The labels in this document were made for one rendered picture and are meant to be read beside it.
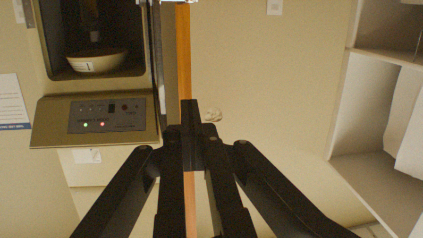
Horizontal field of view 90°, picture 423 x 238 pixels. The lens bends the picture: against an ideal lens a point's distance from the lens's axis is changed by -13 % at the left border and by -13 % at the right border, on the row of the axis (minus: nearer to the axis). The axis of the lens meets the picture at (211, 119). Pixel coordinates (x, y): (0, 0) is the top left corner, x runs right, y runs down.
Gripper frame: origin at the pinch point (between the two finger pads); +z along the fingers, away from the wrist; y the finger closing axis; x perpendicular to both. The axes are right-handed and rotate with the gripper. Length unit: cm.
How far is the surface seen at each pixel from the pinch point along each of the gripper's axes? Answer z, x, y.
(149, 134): 33.9, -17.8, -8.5
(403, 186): 54, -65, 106
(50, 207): 86, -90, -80
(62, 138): 33.7, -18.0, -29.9
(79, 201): 44, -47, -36
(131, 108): 38.6, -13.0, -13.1
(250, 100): 87, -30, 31
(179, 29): 35.1, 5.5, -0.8
